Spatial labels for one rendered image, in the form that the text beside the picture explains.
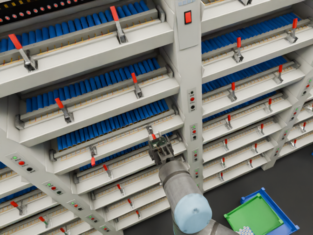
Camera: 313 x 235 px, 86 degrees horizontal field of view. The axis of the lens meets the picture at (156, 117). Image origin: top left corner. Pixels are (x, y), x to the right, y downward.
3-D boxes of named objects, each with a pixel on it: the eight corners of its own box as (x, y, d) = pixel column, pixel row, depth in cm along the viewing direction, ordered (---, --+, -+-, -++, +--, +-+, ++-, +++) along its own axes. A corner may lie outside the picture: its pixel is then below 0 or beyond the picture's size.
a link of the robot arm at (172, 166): (192, 183, 53) (164, 196, 52) (185, 172, 57) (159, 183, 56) (188, 165, 48) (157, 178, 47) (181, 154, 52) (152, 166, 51)
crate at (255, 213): (245, 247, 114) (242, 246, 108) (226, 216, 129) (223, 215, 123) (284, 224, 109) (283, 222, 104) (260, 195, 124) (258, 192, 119)
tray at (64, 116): (179, 92, 69) (181, 68, 57) (28, 147, 61) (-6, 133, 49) (160, 59, 78) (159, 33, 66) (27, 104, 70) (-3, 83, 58)
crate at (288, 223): (295, 231, 114) (300, 228, 109) (270, 245, 112) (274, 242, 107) (261, 191, 137) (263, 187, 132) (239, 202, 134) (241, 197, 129)
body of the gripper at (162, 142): (166, 132, 61) (179, 154, 51) (170, 149, 66) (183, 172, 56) (146, 140, 60) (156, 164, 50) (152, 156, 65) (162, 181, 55)
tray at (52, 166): (183, 126, 82) (185, 117, 74) (59, 175, 75) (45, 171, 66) (166, 95, 91) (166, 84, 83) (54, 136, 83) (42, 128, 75)
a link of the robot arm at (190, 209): (180, 241, 41) (178, 220, 36) (163, 197, 52) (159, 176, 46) (214, 226, 43) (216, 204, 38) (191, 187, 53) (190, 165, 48)
